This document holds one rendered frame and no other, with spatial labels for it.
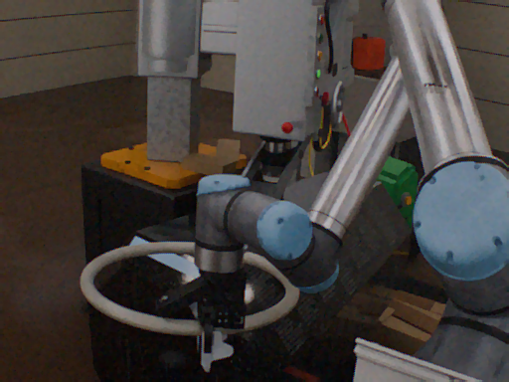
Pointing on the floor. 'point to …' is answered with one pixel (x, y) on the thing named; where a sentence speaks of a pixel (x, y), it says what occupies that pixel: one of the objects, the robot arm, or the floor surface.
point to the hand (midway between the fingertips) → (202, 359)
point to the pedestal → (129, 207)
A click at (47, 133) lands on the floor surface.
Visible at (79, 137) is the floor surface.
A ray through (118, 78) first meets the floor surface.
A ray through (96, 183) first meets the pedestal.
